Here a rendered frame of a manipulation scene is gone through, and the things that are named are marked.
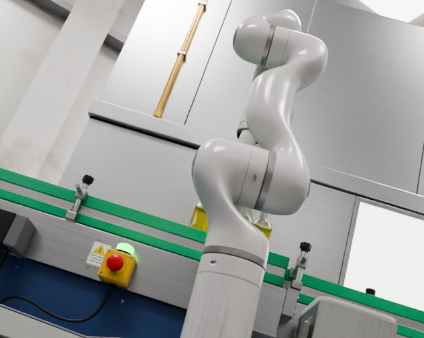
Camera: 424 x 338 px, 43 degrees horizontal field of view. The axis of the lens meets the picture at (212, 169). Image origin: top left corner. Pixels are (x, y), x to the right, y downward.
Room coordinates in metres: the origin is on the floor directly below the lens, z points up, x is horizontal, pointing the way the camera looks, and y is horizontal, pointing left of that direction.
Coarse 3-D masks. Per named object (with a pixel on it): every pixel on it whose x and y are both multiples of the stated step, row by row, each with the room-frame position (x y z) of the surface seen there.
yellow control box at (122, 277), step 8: (128, 256) 1.27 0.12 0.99; (104, 264) 1.28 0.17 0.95; (128, 264) 1.27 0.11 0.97; (136, 264) 1.33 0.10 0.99; (104, 272) 1.28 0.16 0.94; (112, 272) 1.27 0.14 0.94; (120, 272) 1.27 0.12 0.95; (128, 272) 1.27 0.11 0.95; (104, 280) 1.32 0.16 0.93; (112, 280) 1.28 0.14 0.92; (120, 280) 1.27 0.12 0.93; (128, 280) 1.30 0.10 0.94
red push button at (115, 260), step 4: (112, 256) 1.25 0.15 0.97; (116, 256) 1.25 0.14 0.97; (120, 256) 1.25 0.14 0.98; (108, 260) 1.25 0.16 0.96; (112, 260) 1.24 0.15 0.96; (116, 260) 1.24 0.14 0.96; (120, 260) 1.24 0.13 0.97; (108, 264) 1.25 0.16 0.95; (112, 264) 1.24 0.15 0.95; (116, 264) 1.24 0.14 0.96; (120, 264) 1.24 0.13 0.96; (112, 268) 1.25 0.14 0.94; (116, 268) 1.25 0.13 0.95; (120, 268) 1.25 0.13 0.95
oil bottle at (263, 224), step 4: (256, 220) 1.45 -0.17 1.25; (260, 220) 1.45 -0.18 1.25; (264, 220) 1.45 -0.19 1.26; (256, 224) 1.44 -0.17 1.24; (260, 224) 1.44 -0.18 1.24; (264, 224) 1.44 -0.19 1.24; (268, 224) 1.44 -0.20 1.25; (260, 228) 1.44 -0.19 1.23; (264, 228) 1.44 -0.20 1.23; (268, 228) 1.44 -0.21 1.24; (264, 232) 1.44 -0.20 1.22; (268, 232) 1.44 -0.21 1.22; (268, 236) 1.44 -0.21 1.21; (268, 240) 1.45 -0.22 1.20
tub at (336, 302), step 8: (320, 296) 1.14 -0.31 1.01; (312, 304) 1.20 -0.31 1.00; (336, 304) 1.13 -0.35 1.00; (344, 304) 1.12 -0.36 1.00; (352, 304) 1.12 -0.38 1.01; (304, 312) 1.29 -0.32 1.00; (360, 312) 1.13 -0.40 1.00; (368, 312) 1.12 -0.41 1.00; (376, 312) 1.12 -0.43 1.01; (384, 320) 1.12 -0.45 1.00; (392, 320) 1.12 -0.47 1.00
